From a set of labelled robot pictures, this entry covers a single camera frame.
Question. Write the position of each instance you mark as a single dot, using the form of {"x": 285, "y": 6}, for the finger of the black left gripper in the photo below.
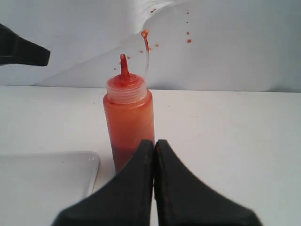
{"x": 16, "y": 50}

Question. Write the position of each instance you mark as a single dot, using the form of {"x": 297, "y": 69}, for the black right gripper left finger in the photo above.
{"x": 123, "y": 201}

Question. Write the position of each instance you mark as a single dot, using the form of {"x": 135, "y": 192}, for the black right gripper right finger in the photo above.
{"x": 184, "y": 200}

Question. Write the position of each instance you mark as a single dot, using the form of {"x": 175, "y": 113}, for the red sauce squeeze bottle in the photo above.
{"x": 128, "y": 107}

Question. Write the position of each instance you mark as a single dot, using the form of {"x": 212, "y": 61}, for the white rectangular plastic tray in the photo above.
{"x": 34, "y": 188}

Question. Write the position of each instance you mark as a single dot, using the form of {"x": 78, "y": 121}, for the white backdrop sheet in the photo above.
{"x": 73, "y": 30}

